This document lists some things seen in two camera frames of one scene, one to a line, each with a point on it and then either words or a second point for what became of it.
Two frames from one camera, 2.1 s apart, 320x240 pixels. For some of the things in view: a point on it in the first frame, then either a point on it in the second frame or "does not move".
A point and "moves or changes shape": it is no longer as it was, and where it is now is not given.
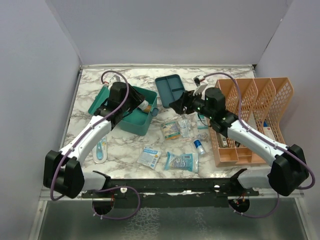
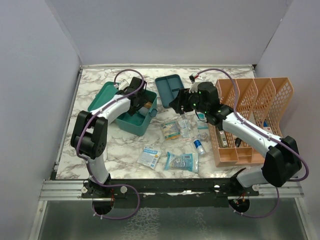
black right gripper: [187, 97] does not move
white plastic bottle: [143, 105] moves or changes shape
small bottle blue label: [199, 145] does not move
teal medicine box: [134, 122] does not move
